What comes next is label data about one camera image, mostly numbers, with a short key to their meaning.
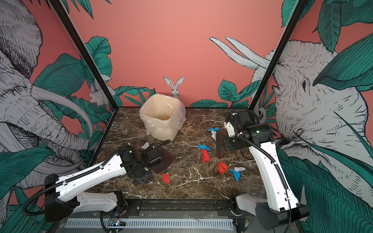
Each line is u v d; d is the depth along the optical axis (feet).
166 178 2.77
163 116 3.46
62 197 1.27
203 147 3.21
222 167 2.89
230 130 2.04
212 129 3.52
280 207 1.19
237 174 2.81
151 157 1.82
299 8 2.26
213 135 3.39
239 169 2.87
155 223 2.30
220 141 2.48
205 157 3.04
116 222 2.29
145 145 3.14
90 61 2.98
